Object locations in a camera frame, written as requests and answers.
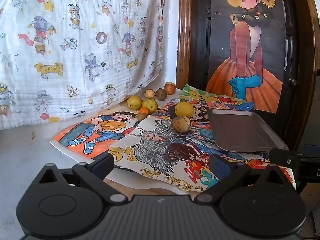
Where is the dark door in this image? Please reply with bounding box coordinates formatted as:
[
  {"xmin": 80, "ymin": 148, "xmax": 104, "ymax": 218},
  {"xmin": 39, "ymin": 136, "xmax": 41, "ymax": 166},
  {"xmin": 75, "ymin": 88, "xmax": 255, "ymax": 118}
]
[{"xmin": 191, "ymin": 0, "xmax": 300, "ymax": 140}]

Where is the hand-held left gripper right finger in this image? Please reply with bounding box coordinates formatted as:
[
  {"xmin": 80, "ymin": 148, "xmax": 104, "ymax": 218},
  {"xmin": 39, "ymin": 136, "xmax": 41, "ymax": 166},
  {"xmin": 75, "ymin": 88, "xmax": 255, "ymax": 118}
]
[{"xmin": 194, "ymin": 154, "xmax": 287, "ymax": 205}]

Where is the green and yellow drawing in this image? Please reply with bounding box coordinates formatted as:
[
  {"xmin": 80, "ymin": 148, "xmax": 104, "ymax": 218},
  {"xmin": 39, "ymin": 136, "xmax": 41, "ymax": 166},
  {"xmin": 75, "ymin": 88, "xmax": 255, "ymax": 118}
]
[{"xmin": 179, "ymin": 84, "xmax": 254, "ymax": 112}]

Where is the spiky black hair drawing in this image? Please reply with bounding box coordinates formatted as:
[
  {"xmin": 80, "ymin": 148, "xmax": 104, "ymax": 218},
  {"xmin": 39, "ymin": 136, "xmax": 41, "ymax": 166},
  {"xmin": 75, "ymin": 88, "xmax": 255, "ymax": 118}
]
[{"xmin": 152, "ymin": 99, "xmax": 254, "ymax": 130}]

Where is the large striped pepino melon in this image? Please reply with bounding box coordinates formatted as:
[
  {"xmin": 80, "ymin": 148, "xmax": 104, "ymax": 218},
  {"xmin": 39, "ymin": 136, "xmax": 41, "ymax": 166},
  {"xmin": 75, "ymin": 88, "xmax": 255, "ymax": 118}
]
[{"xmin": 171, "ymin": 115, "xmax": 192, "ymax": 133}]

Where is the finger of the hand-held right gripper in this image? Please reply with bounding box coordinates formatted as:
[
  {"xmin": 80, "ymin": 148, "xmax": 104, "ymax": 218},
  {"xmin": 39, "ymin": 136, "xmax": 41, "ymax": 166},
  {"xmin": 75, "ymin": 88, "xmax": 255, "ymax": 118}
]
[{"xmin": 269, "ymin": 148, "xmax": 300, "ymax": 168}]

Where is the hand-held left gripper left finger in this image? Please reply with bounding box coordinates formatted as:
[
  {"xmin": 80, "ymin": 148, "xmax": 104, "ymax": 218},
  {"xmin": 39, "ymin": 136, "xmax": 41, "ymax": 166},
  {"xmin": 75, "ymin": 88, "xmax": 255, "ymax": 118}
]
[{"xmin": 36, "ymin": 153, "xmax": 129, "ymax": 205}]

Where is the grey haired warrior drawing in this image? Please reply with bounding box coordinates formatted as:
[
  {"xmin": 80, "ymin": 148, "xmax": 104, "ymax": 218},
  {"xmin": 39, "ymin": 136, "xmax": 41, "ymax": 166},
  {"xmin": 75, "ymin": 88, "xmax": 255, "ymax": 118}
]
[{"xmin": 109, "ymin": 116, "xmax": 297, "ymax": 193}]

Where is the yellow lemon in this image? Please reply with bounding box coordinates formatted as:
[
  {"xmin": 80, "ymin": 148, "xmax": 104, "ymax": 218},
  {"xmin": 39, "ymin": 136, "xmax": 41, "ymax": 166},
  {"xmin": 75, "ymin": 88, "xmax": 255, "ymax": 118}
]
[{"xmin": 174, "ymin": 102, "xmax": 195, "ymax": 118}]

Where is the wooden door frame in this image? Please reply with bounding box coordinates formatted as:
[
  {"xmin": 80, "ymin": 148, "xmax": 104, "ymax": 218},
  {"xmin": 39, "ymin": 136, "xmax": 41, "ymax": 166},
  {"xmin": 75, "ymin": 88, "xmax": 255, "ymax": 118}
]
[{"xmin": 176, "ymin": 0, "xmax": 320, "ymax": 153}]

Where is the white printed blanket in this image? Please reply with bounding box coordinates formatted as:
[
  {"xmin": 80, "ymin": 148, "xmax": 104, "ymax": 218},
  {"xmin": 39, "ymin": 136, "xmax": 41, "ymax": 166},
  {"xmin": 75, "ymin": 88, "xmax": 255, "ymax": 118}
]
[{"xmin": 0, "ymin": 0, "xmax": 165, "ymax": 130}]

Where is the wall poster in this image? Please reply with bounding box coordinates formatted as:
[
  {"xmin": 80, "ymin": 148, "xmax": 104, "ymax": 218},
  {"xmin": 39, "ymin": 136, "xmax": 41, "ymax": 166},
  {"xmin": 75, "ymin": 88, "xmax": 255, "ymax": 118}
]
[{"xmin": 206, "ymin": 0, "xmax": 288, "ymax": 114}]

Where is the orange shirt boy drawing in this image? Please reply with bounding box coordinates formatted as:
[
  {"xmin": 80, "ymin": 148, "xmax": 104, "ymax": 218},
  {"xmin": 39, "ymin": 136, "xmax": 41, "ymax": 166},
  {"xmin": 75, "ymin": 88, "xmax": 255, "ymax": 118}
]
[{"xmin": 48, "ymin": 110, "xmax": 140, "ymax": 159}]

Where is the metal tray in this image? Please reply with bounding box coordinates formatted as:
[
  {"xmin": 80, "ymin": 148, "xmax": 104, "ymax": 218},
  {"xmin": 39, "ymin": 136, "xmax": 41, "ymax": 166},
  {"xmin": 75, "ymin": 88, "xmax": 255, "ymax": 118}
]
[{"xmin": 206, "ymin": 109, "xmax": 289, "ymax": 153}]

